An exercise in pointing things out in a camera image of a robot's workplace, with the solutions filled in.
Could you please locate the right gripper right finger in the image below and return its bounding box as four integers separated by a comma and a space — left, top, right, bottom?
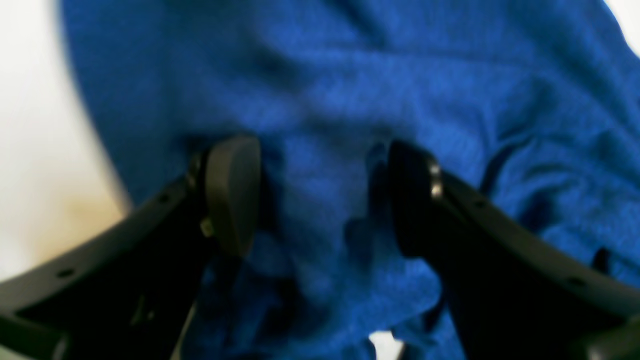
387, 140, 640, 360

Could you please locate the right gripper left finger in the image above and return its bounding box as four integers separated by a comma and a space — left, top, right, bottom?
0, 136, 261, 360

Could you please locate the dark blue t-shirt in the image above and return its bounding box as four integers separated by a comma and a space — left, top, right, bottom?
61, 0, 640, 360

